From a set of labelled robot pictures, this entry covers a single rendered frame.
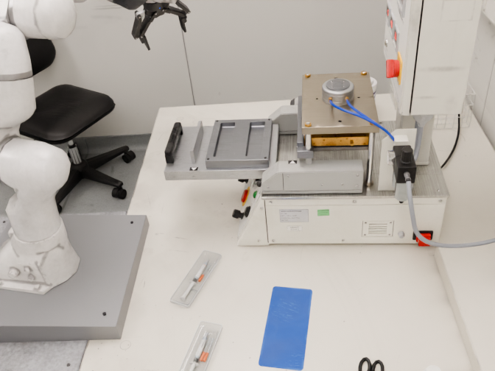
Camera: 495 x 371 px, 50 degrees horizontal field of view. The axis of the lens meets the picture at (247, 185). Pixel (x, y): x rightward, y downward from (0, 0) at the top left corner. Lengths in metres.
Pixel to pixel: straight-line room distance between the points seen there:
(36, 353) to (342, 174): 0.84
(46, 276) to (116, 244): 0.21
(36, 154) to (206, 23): 1.84
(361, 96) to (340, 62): 1.62
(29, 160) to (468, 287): 1.02
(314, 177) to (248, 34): 1.70
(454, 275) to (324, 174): 0.39
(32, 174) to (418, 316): 0.92
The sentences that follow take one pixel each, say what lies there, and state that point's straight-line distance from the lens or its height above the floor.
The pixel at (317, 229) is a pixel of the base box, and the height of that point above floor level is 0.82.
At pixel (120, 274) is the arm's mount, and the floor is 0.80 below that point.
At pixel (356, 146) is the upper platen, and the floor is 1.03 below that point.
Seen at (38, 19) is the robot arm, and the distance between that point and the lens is 1.21.
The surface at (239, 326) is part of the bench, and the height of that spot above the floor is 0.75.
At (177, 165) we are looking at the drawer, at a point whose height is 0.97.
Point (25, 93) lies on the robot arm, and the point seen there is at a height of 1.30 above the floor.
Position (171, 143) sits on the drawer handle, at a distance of 1.46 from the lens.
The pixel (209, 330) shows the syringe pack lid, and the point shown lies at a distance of 1.29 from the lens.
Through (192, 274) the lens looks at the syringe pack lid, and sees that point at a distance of 1.41.
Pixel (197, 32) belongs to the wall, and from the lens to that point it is 2.94.
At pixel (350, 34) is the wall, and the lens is 2.96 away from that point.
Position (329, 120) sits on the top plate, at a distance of 1.30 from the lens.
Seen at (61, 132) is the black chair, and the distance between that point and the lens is 2.73.
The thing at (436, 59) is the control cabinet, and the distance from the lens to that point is 1.19.
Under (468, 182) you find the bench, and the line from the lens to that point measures 1.74.
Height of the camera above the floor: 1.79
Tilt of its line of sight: 38 degrees down
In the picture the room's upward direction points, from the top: 6 degrees counter-clockwise
